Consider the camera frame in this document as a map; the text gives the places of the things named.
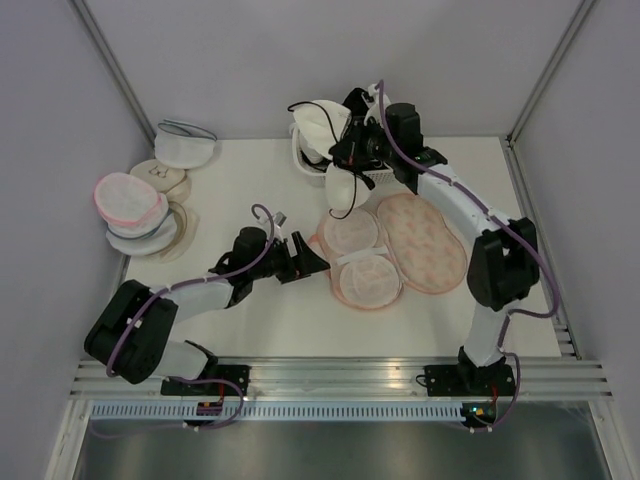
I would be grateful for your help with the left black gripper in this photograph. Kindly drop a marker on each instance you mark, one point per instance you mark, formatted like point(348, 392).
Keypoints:
point(301, 266)

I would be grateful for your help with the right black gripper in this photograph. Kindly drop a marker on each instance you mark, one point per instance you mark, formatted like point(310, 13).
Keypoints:
point(352, 141)

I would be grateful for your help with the floral peach laundry bag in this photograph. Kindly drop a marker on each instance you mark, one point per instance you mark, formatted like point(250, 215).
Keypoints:
point(375, 254)

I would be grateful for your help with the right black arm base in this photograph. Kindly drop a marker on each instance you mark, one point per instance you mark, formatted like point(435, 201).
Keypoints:
point(464, 381)

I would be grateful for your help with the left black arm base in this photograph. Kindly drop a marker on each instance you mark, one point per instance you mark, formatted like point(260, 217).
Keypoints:
point(215, 380)

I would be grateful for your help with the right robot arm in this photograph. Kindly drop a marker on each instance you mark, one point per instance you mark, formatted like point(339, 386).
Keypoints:
point(504, 263)

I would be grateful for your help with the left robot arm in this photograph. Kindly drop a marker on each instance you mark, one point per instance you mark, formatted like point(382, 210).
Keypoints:
point(131, 337)

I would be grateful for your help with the white plastic laundry basket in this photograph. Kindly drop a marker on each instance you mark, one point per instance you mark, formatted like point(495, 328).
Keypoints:
point(315, 176)

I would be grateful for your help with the black bra in basket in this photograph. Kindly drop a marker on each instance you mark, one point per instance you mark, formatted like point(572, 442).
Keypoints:
point(355, 103)

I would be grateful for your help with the beige flat laundry bag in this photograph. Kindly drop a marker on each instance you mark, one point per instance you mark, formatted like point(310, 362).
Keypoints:
point(187, 221)

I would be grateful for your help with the grey trimmed mesh bag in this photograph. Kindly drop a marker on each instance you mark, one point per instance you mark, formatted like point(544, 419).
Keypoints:
point(149, 243)

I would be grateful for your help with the beige round laundry bag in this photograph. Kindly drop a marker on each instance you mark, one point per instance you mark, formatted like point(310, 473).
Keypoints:
point(174, 183)

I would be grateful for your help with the white mesh bag blue trim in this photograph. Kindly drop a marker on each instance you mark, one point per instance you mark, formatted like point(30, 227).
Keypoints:
point(183, 145)

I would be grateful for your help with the pink trimmed mesh bag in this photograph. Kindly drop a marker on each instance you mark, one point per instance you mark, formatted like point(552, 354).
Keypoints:
point(125, 200)

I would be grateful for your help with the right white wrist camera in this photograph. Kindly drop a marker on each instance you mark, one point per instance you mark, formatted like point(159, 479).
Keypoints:
point(376, 104)

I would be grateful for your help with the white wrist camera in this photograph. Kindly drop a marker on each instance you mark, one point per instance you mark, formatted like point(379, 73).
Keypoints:
point(376, 104)
point(279, 219)

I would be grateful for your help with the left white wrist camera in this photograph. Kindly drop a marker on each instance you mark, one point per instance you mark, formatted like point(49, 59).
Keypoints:
point(279, 219)

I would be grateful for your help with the aluminium front rail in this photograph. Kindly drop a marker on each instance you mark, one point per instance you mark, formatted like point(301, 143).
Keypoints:
point(280, 379)

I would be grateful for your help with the right aluminium side rail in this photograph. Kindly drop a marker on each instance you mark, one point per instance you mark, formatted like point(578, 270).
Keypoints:
point(551, 288)

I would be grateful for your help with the white slotted cable duct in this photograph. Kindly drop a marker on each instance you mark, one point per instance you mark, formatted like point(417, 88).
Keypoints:
point(279, 410)

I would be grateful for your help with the right aluminium frame post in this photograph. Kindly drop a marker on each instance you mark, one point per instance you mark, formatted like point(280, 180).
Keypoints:
point(562, 48)

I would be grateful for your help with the aluminium frame post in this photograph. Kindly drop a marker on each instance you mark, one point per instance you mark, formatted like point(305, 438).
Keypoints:
point(101, 45)
point(562, 48)

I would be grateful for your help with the left aluminium frame post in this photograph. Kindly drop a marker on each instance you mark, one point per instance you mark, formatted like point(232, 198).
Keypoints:
point(101, 45)

